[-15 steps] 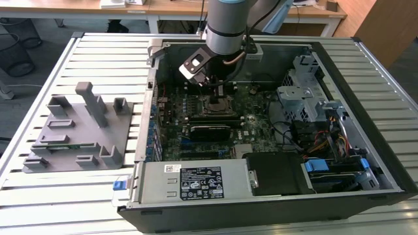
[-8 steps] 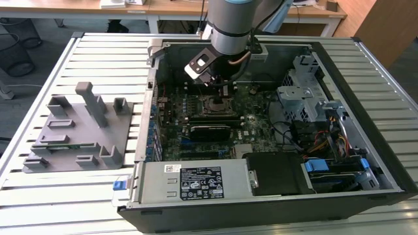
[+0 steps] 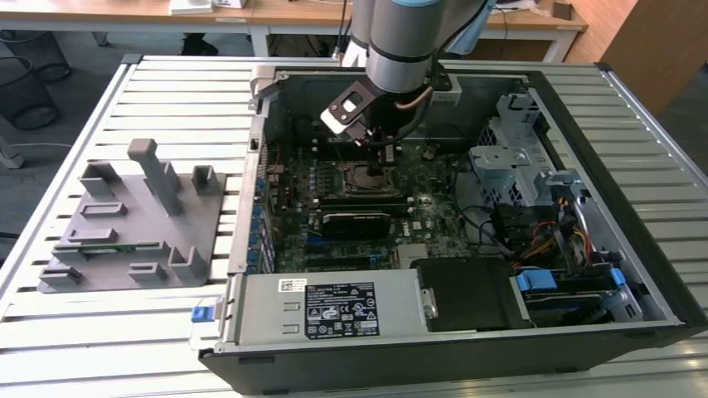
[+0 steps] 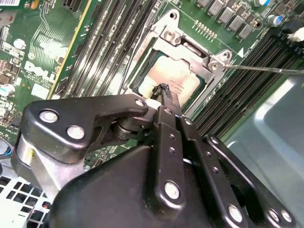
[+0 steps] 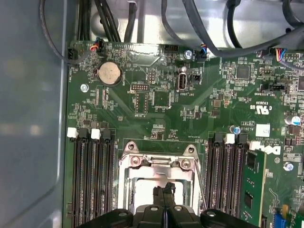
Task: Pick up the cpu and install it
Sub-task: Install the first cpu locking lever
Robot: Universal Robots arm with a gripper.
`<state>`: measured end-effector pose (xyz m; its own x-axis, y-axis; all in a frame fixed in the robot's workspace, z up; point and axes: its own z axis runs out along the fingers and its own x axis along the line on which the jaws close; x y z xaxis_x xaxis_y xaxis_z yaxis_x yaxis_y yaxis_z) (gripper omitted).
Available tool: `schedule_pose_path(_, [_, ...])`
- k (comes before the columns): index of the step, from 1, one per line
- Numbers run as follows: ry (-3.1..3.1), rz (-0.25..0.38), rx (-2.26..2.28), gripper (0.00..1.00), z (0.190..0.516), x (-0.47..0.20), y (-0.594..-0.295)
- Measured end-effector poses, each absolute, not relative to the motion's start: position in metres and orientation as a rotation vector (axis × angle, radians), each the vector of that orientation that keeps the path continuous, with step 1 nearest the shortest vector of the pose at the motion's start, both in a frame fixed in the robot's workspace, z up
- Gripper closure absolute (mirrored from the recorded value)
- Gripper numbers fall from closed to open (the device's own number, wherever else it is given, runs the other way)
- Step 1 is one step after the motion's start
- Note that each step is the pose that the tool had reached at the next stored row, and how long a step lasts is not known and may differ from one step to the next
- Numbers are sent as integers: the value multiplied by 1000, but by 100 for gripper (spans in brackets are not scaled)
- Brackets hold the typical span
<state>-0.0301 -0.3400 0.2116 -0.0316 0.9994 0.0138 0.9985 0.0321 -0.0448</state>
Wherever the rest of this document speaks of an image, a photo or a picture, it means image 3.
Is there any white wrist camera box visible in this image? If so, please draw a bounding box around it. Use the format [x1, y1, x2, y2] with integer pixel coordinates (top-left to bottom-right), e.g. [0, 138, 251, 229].
[428, 76, 464, 103]

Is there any grey parts rack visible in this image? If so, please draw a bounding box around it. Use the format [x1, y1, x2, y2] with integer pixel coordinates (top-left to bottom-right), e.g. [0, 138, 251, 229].
[36, 138, 229, 294]

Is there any black bag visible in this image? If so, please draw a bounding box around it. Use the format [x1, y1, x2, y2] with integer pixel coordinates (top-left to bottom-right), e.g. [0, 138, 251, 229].
[181, 32, 220, 57]

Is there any black mesh waste bin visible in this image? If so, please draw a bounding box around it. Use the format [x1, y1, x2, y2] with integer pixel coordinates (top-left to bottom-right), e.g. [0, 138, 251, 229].
[0, 56, 61, 130]
[0, 31, 73, 82]

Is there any black plastic shroud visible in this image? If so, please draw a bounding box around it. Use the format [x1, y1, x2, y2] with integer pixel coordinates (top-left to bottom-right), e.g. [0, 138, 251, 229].
[412, 255, 536, 332]

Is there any silver power supply unit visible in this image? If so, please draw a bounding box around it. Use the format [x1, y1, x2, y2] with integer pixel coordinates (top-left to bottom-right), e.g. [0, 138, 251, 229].
[215, 268, 439, 353]

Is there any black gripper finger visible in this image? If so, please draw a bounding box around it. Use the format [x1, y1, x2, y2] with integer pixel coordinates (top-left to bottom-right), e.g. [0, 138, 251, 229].
[371, 138, 400, 177]

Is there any blue disk carrier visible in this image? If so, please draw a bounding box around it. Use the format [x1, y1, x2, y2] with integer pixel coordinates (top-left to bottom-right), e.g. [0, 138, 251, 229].
[515, 268, 559, 296]

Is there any black camera cable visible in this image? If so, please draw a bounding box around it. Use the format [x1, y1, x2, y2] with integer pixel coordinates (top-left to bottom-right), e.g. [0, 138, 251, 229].
[395, 0, 493, 112]
[364, 86, 433, 148]

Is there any black graphics card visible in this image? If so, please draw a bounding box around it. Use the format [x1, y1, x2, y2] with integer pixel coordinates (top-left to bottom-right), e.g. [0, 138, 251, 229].
[320, 211, 393, 240]

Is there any silver disk bay cage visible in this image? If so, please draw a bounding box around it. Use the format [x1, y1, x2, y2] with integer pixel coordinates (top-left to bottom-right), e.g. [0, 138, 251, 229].
[467, 93, 591, 208]

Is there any CPU socket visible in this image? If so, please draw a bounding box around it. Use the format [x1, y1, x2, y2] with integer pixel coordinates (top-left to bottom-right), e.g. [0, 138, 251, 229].
[340, 159, 403, 198]

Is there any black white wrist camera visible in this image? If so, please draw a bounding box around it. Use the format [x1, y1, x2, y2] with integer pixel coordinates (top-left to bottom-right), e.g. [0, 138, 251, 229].
[320, 78, 383, 146]

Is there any green RAM stick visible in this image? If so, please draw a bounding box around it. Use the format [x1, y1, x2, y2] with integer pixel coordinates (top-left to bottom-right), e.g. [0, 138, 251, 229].
[80, 244, 167, 255]

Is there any silver drive bracket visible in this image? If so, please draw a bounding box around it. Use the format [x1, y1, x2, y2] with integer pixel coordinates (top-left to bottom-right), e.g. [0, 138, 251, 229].
[544, 172, 648, 323]

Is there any wooden desk white frame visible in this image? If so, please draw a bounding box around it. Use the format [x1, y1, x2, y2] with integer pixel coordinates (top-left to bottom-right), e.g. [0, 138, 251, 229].
[248, 0, 588, 63]
[0, 0, 261, 57]

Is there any silver chipset heat sink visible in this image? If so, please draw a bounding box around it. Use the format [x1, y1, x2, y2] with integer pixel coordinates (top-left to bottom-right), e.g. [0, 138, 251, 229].
[396, 243, 432, 267]

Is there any wooden cabinet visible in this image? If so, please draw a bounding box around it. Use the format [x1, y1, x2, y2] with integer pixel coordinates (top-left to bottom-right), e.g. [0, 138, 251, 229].
[563, 0, 708, 117]

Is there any yellow red wire bundle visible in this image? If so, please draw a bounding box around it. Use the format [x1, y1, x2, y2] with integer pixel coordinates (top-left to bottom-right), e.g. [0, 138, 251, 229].
[513, 221, 591, 260]

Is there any green motherboard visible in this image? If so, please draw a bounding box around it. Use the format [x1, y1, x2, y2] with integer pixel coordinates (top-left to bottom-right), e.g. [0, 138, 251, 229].
[263, 138, 503, 274]

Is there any black expansion slot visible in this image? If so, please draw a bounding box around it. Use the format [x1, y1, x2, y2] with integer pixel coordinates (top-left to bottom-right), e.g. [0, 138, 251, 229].
[305, 256, 380, 269]

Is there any black PC case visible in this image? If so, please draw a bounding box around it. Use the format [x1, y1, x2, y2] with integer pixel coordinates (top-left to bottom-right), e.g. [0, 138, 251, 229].
[191, 61, 708, 397]

